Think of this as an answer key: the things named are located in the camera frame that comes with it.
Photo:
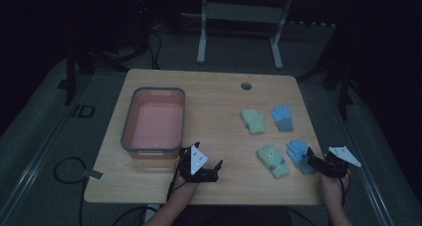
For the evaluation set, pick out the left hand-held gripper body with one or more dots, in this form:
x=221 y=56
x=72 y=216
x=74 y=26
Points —
x=194 y=163

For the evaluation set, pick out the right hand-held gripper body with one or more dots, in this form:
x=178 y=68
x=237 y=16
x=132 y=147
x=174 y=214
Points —
x=339 y=161

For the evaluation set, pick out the blue knit glove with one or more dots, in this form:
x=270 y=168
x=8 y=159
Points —
x=282 y=117
x=297 y=150

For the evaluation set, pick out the person's right hand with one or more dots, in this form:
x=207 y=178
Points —
x=333 y=186

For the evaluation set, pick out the person's left hand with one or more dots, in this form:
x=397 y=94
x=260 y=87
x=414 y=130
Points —
x=185 y=187

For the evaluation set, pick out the green mitten with face pattern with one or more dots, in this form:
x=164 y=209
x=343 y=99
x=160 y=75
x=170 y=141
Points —
x=272 y=158

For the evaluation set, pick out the person's dark clothing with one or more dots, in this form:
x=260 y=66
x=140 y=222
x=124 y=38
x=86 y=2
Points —
x=232 y=216

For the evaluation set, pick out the pink basin with grey rim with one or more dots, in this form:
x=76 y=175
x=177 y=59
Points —
x=156 y=123

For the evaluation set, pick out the plain green mitten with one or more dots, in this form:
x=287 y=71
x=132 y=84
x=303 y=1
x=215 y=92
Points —
x=254 y=121

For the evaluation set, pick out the black tripod stand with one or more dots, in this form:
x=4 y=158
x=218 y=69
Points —
x=335 y=70

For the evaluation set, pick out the black equipment stand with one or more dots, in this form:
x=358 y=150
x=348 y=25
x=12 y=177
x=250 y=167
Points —
x=99 y=50

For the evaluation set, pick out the white metal stand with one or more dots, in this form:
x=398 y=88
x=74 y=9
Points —
x=244 y=13

